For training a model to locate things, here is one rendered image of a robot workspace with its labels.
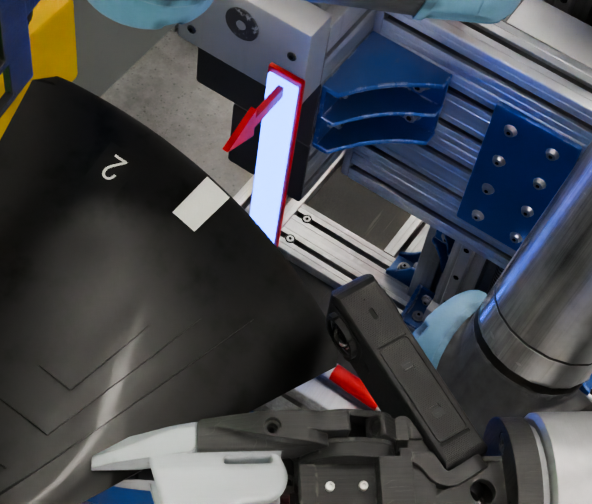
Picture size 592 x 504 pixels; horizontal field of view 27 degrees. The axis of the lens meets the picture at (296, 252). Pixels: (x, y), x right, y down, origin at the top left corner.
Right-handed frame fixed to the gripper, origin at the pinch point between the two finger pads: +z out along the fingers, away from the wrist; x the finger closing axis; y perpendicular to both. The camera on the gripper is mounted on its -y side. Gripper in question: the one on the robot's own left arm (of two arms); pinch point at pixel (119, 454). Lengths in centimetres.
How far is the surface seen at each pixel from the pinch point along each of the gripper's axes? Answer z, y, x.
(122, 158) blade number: 0.1, -16.6, -0.8
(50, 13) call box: 5.9, -38.4, 14.6
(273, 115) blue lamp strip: -8.9, -23.1, 4.6
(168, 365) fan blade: -2.4, -4.8, 0.3
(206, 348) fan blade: -4.4, -6.0, 0.8
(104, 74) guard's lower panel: 7, -108, 120
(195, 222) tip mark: -3.9, -13.3, 0.4
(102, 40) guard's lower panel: 7, -109, 112
